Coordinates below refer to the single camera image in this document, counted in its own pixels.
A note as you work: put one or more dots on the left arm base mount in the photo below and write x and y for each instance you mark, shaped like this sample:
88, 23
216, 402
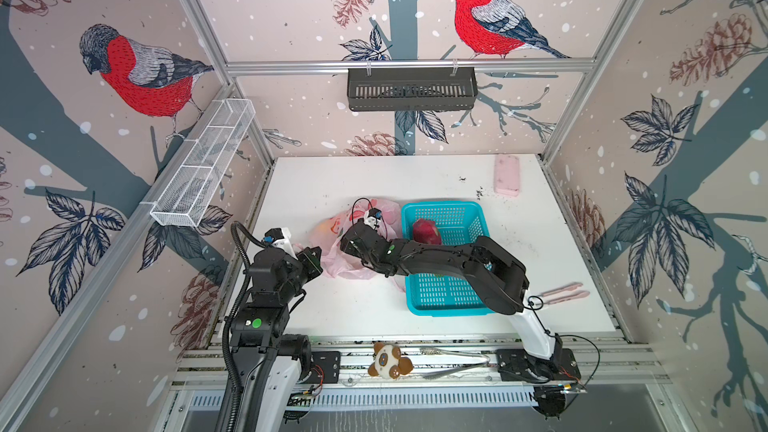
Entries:
324, 369

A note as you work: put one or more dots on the metal tongs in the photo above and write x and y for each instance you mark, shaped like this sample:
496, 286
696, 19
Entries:
480, 360

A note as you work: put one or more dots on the black hanging wire basket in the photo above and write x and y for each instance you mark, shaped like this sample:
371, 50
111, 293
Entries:
440, 89

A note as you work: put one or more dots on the brown white plush toy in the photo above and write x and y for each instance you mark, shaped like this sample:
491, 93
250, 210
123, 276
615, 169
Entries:
390, 362

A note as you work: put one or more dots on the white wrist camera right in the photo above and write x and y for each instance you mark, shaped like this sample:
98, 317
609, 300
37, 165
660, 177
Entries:
373, 217

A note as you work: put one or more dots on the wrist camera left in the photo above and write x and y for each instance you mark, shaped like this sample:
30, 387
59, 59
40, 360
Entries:
279, 237

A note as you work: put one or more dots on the red dragon fruit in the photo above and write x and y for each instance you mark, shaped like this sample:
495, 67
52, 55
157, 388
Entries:
425, 231

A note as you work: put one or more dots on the pink plastic bag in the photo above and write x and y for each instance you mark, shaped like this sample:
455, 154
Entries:
327, 235

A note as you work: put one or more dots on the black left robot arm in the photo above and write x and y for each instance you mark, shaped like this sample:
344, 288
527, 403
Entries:
264, 363

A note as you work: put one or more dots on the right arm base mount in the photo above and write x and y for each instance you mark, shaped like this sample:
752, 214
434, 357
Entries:
518, 365

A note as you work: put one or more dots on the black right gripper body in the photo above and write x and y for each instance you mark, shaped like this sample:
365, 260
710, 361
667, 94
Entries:
353, 245

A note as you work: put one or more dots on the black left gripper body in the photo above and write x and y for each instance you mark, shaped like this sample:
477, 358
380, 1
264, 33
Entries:
298, 272

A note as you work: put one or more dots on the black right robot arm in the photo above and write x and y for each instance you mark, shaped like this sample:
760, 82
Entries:
496, 276

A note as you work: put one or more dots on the pink white tweezers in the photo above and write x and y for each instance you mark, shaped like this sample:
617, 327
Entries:
566, 293

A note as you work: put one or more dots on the white wire mesh shelf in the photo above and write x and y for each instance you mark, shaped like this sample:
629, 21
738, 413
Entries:
191, 189

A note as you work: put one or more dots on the horizontal aluminium frame bar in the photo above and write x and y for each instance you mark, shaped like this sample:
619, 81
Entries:
533, 65

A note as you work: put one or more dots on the teal plastic basket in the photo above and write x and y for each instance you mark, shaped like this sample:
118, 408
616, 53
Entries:
458, 223

